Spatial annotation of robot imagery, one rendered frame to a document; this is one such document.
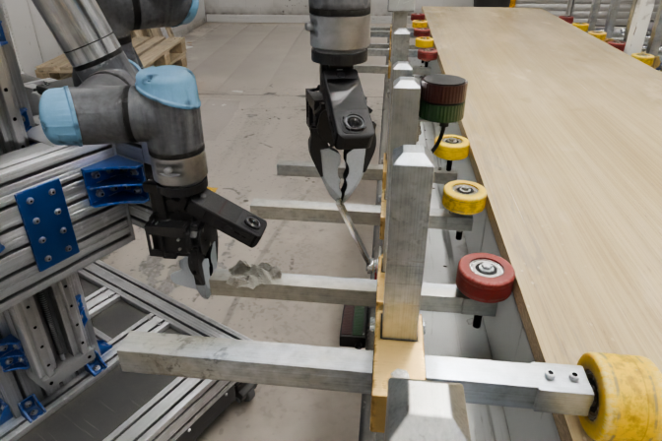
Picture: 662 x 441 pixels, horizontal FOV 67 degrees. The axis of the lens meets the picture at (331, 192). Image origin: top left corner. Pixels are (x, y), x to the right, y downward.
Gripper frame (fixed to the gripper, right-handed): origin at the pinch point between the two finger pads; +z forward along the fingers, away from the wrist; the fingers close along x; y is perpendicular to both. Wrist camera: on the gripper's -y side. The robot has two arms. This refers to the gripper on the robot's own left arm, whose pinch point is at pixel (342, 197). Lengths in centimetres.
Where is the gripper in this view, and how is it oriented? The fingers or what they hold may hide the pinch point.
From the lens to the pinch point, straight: 70.9
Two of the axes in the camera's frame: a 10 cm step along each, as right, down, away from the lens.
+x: -9.7, 1.1, -2.1
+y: -2.3, -4.5, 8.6
